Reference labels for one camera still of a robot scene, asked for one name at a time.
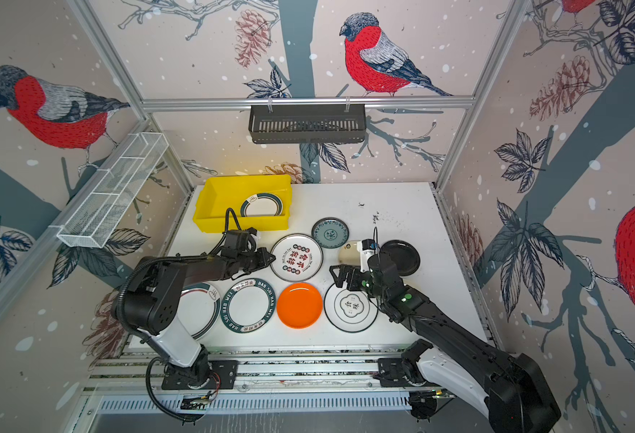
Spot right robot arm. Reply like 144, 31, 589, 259
329, 254, 561, 432

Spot white plate green lettered rim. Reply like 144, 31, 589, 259
220, 279, 277, 334

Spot black hanging basket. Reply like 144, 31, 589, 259
248, 104, 367, 144

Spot white plate green red rim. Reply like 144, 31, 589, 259
177, 283, 221, 339

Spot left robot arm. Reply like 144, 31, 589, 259
112, 228, 276, 385

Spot white plate green striped rim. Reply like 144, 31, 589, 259
240, 192, 283, 218

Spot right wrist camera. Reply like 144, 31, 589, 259
357, 239, 377, 272

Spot orange plate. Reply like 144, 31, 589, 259
277, 283, 323, 329

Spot white plate black clover pattern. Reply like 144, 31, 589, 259
323, 284, 379, 334

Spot cream plate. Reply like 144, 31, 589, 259
338, 240, 362, 267

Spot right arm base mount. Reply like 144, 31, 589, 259
373, 358, 436, 388

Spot yellow plastic bin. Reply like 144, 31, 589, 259
193, 174, 292, 234

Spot aluminium frame crossbar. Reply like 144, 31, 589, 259
140, 96, 476, 113

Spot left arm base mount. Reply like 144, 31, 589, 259
161, 360, 239, 391

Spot aluminium rail base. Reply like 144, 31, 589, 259
73, 350, 462, 431

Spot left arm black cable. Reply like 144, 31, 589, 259
143, 356, 210, 424

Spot white plate red chinese characters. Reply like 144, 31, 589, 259
271, 234, 324, 283

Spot small teal patterned plate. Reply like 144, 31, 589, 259
311, 218, 350, 249

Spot white wire mesh basket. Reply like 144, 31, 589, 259
57, 132, 169, 248

